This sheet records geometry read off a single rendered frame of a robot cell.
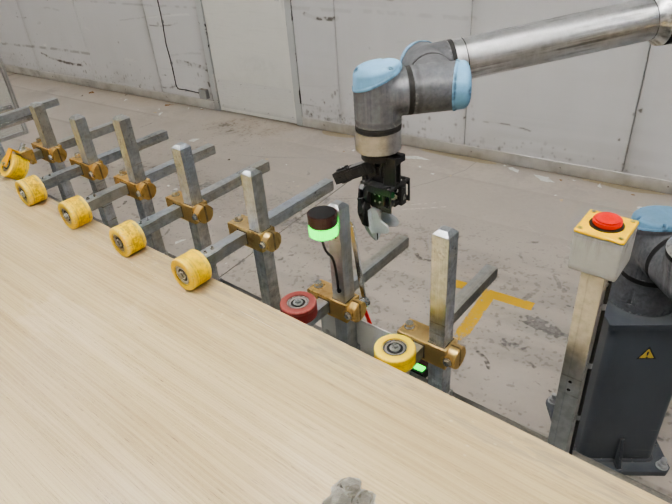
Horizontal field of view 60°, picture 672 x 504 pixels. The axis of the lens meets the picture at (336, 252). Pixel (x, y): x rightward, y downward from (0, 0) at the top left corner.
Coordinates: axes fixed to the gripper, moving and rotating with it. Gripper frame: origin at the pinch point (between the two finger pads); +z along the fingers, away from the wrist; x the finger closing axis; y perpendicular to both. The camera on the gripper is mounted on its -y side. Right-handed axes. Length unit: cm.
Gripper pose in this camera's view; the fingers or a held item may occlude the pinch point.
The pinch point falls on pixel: (373, 233)
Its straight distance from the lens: 127.2
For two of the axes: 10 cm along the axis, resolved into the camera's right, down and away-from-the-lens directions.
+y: 7.7, 3.0, -5.6
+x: 6.3, -4.6, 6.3
